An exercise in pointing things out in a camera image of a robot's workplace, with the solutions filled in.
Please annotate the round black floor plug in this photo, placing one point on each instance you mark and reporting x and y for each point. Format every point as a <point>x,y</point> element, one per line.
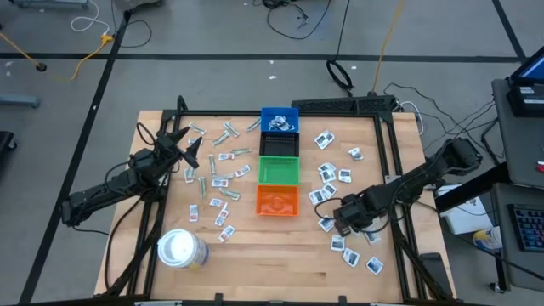
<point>41,66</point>

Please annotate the grey cart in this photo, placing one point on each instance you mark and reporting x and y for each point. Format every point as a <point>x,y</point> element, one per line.
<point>523,268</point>

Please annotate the black keyboard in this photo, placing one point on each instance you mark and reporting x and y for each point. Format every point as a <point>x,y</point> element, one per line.
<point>529,227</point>

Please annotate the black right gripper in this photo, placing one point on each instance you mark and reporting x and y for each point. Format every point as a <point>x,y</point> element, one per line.
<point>361,204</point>

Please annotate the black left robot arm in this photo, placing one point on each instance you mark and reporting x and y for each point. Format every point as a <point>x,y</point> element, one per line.
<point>98,191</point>

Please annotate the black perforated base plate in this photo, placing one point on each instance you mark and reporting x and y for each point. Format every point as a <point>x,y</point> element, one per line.
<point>344,104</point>

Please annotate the white red-print packet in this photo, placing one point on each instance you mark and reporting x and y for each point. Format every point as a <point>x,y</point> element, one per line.
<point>226,156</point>
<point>221,217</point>
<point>187,176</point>
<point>242,170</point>
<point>192,140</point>
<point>220,183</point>
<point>194,213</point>
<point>218,203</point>
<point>226,233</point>

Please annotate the black labelled device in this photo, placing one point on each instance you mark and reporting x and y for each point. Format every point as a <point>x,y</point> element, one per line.
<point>527,100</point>

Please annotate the black plastic basket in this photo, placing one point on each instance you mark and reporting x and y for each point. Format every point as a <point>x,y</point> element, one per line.
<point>278,146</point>

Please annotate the long grey floor bar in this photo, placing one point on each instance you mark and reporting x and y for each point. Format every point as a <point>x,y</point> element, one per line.
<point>51,3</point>

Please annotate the green plastic basket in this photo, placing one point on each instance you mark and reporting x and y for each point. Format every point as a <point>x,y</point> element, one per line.
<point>278,170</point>

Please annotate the orange plastic basket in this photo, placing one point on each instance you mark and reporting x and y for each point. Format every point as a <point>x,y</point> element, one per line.
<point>276,202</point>

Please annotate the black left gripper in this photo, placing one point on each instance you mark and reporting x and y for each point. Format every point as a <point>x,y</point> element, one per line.
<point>168,151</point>

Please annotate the black laptop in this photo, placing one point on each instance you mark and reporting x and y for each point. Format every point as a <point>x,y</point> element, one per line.
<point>531,70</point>

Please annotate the black flat pad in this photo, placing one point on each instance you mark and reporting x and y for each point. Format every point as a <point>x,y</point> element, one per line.
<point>435,272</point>

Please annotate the small red object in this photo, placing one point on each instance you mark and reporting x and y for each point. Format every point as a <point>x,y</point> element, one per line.
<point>541,166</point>

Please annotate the grey desk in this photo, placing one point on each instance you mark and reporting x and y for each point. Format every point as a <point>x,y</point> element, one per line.
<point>516,144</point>

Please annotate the blue plastic basket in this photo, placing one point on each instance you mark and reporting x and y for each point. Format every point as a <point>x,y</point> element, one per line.
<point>263,123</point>

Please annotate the black desk beam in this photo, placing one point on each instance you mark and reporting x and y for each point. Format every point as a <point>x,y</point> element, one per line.
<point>472,187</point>

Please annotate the green-print adhesive bandage wrapper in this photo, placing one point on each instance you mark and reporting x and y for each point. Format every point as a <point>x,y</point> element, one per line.
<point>197,128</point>
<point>193,170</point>
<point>253,125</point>
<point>241,151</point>
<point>231,129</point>
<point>224,176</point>
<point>221,138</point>
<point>202,187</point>
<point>230,194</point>
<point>211,163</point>

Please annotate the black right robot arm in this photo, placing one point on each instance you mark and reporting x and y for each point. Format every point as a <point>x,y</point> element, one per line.
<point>416,178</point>

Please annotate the black chair base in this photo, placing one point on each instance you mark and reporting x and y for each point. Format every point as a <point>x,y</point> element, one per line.
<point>5,144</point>

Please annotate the yellow-label wipes canister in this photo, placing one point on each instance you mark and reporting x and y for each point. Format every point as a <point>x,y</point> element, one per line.
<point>488,238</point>

